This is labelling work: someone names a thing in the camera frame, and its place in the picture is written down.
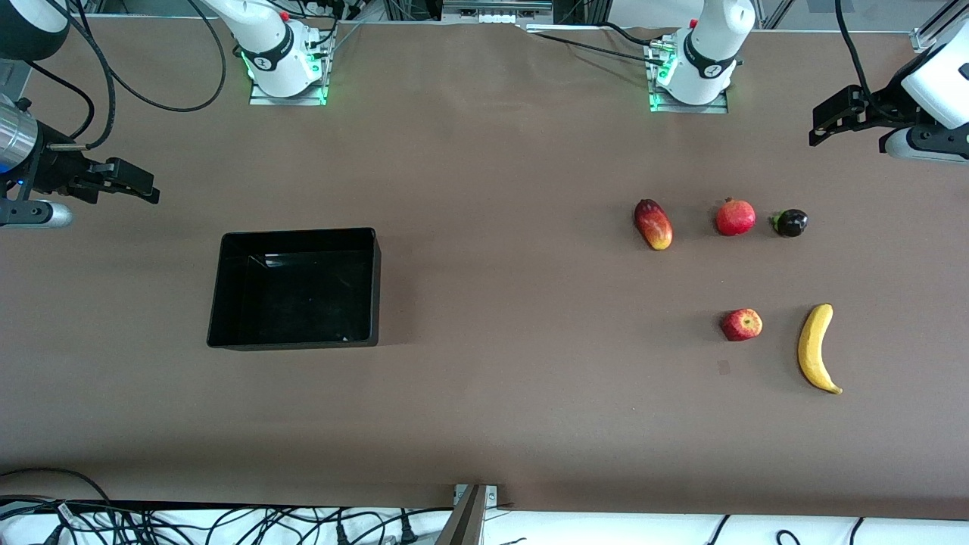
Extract black looping arm cable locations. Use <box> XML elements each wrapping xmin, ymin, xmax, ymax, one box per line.
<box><xmin>67</xmin><ymin>0</ymin><xmax>229</xmax><ymax>114</ymax></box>

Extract aluminium profile post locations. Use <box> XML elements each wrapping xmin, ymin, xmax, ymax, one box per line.
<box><xmin>435</xmin><ymin>483</ymin><xmax>502</xmax><ymax>545</ymax></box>

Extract red pomegranate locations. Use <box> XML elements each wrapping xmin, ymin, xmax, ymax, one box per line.
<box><xmin>715</xmin><ymin>198</ymin><xmax>757</xmax><ymax>237</ymax></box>

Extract yellow banana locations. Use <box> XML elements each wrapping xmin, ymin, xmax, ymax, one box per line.
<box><xmin>797</xmin><ymin>304</ymin><xmax>843</xmax><ymax>395</ymax></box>

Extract white cloth sheet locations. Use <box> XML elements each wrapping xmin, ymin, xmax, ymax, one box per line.
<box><xmin>0</xmin><ymin>501</ymin><xmax>969</xmax><ymax>545</ymax></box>

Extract black plastic box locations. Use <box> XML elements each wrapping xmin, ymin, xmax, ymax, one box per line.
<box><xmin>207</xmin><ymin>227</ymin><xmax>382</xmax><ymax>350</ymax></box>

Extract red apple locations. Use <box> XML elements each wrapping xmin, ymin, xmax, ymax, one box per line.
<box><xmin>720</xmin><ymin>308</ymin><xmax>764</xmax><ymax>342</ymax></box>

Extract aluminium corner frame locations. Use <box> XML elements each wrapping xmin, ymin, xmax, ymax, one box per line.
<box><xmin>911</xmin><ymin>0</ymin><xmax>969</xmax><ymax>54</ymax></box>

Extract dark purple eggplant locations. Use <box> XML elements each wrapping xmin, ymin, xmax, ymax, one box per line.
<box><xmin>771</xmin><ymin>209</ymin><xmax>809</xmax><ymax>238</ymax></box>

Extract black cable with plug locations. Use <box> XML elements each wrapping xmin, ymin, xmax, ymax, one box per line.
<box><xmin>288</xmin><ymin>509</ymin><xmax>353</xmax><ymax>545</ymax></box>
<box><xmin>356</xmin><ymin>509</ymin><xmax>419</xmax><ymax>545</ymax></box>

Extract black cable on table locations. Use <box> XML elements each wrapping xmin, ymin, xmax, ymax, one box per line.
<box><xmin>528</xmin><ymin>29</ymin><xmax>661</xmax><ymax>63</ymax></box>

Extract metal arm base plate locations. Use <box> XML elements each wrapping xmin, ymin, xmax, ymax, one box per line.
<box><xmin>247</xmin><ymin>29</ymin><xmax>331</xmax><ymax>107</ymax></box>
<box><xmin>645</xmin><ymin>36</ymin><xmax>730</xmax><ymax>114</ymax></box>

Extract red yellow mango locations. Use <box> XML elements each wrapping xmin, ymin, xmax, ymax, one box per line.
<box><xmin>634</xmin><ymin>198</ymin><xmax>674</xmax><ymax>251</ymax></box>

